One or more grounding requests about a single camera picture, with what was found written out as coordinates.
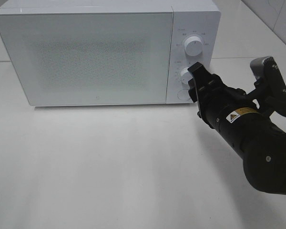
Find white microwave knob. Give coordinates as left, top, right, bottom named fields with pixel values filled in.
left=184, top=34, right=203, bottom=56
left=179, top=68, right=193, bottom=85

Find white microwave oven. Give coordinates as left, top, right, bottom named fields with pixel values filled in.
left=0, top=0, right=221, bottom=106

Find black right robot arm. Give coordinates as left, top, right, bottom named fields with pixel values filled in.
left=188, top=56, right=286, bottom=195

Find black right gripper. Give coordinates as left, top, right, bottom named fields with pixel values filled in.
left=187, top=62, right=272, bottom=157

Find round door release button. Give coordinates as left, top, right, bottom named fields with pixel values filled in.
left=177, top=89, right=190, bottom=101

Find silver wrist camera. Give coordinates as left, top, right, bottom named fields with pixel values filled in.
left=250, top=56, right=286, bottom=104

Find white microwave door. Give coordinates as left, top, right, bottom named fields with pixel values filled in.
left=0, top=12, right=173, bottom=106

